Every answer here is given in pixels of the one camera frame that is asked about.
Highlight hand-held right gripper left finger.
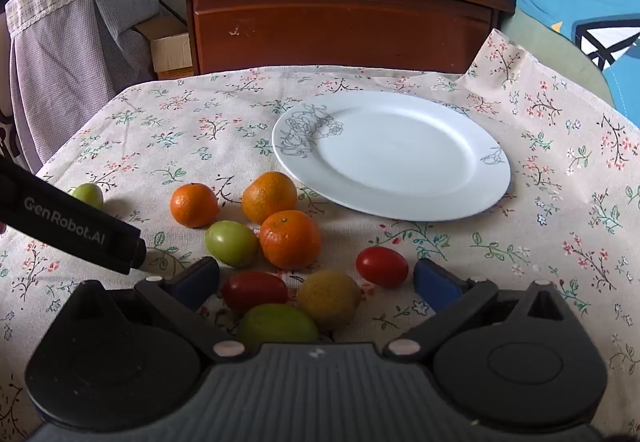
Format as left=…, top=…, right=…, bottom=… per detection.
left=55, top=257, right=246, bottom=364

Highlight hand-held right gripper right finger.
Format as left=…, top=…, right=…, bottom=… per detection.
left=384, top=258, right=583, bottom=359

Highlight green jujube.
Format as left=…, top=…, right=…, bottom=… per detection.
left=70, top=183, right=105, bottom=211
left=204, top=220, right=260, bottom=268
left=236, top=303, right=321, bottom=348

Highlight red cherry tomato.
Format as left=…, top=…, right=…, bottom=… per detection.
left=355, top=246, right=409, bottom=288
left=221, top=271, right=289, bottom=318

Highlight orange mandarin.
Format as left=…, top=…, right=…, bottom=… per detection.
left=242, top=171, right=298, bottom=224
left=259, top=210, right=322, bottom=270
left=170, top=183, right=220, bottom=228

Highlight brown kiwi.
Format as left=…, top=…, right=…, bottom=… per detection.
left=298, top=271, right=362, bottom=333

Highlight white plate with line drawing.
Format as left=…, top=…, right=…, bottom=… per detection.
left=271, top=90, right=512, bottom=222

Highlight floral tablecloth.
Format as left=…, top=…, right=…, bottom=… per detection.
left=0, top=28, right=640, bottom=442

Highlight lilac gingham cloth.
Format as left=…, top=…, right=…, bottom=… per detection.
left=10, top=0, right=161, bottom=173

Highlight small cardboard box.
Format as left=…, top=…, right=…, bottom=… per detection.
left=132, top=12, right=196, bottom=80

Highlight pale green cushion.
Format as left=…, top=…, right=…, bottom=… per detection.
left=500, top=15, right=616, bottom=108

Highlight brown wooden nightstand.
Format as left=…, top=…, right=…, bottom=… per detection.
left=166, top=0, right=517, bottom=76

